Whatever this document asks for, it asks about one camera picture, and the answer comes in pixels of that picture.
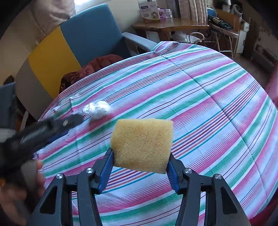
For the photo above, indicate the white plastic loop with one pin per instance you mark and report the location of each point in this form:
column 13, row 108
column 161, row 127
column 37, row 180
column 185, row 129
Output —
column 196, row 34

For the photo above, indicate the white cardboard box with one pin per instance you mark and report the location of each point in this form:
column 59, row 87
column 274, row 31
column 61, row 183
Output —
column 148, row 12

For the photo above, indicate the striped beige curtain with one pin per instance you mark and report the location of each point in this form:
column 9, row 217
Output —
column 186, row 8

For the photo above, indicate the dark red cloth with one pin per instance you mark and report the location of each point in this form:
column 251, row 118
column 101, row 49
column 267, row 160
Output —
column 91, row 67

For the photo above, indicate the yellow sponge block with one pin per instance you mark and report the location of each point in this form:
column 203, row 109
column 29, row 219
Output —
column 141, row 143

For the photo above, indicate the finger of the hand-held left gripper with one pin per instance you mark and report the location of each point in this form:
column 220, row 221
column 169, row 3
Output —
column 58, row 137
column 63, row 125

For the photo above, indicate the blue round object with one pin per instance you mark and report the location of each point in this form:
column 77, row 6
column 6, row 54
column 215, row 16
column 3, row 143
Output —
column 211, row 10

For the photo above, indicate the wooden chair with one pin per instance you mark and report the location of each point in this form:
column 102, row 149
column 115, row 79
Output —
column 225, row 28

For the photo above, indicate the white plastic bag wad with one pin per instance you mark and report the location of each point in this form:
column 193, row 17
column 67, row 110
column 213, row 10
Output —
column 96, row 109

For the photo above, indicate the white pill bottle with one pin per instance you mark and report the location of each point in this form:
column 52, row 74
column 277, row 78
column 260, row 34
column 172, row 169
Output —
column 169, row 13

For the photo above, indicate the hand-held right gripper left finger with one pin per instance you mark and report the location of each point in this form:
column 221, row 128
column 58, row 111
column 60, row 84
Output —
column 106, row 169

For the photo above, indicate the small purple box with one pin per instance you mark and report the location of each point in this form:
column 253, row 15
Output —
column 161, row 14

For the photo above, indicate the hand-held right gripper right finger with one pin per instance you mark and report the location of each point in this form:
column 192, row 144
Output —
column 172, row 173

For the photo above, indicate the person's left hand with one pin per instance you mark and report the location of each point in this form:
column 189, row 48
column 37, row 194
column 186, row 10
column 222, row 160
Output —
column 15, row 206

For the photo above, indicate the grey yellow blue armchair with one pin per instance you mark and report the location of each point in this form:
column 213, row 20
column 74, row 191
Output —
column 86, row 39

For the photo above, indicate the wooden side table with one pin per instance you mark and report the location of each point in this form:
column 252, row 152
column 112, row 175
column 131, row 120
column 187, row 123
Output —
column 169, row 25

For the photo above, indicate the striped pink green bedsheet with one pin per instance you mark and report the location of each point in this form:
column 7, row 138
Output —
column 206, row 108

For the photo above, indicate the pale floral hanging cloth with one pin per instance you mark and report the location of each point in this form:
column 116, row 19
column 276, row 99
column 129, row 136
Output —
column 52, row 17

